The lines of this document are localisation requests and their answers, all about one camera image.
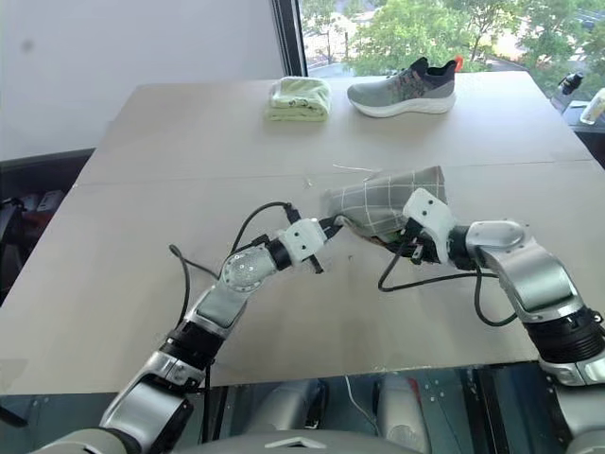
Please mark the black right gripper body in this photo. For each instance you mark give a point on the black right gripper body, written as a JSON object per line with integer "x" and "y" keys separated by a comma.
{"x": 429, "y": 251}

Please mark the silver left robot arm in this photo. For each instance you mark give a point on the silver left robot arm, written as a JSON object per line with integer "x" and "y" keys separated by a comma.
{"x": 236, "y": 275}

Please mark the black device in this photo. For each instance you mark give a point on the black device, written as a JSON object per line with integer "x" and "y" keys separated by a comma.
{"x": 569, "y": 85}

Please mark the grey rounded robot leg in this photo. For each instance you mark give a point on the grey rounded robot leg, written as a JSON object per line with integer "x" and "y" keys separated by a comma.
{"x": 295, "y": 402}
{"x": 402, "y": 406}

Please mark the dark window frame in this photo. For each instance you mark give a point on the dark window frame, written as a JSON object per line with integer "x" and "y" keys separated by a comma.
{"x": 293, "y": 33}

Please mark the grey plaid pouch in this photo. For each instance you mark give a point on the grey plaid pouch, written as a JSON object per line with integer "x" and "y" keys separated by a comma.
{"x": 378, "y": 201}

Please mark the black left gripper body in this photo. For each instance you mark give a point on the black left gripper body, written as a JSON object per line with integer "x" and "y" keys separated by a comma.
{"x": 327, "y": 228}

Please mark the grey robot torso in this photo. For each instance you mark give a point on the grey robot torso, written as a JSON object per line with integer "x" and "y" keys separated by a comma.
{"x": 302, "y": 447}

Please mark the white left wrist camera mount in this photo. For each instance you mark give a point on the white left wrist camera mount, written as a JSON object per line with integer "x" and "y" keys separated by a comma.
{"x": 302, "y": 240}

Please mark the black box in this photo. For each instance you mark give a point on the black box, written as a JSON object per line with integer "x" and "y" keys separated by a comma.
{"x": 574, "y": 116}

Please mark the folded pale green towel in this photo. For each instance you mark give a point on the folded pale green towel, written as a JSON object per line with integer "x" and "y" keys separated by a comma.
{"x": 298, "y": 101}

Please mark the white plastic bottle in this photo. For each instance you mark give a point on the white plastic bottle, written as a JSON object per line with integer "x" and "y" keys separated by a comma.
{"x": 594, "y": 109}

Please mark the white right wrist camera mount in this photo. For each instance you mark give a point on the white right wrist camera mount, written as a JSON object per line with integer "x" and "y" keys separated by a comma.
{"x": 427, "y": 210}

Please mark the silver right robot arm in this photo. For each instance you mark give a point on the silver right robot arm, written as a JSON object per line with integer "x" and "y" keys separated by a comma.
{"x": 534, "y": 279}

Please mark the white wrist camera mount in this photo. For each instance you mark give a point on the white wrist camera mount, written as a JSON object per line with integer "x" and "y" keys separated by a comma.
{"x": 427, "y": 210}
{"x": 302, "y": 240}

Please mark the grey knit sneaker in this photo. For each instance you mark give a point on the grey knit sneaker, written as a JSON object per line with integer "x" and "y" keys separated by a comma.
{"x": 402, "y": 92}

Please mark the thin white thread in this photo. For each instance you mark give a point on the thin white thread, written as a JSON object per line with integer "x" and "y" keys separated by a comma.
{"x": 350, "y": 166}

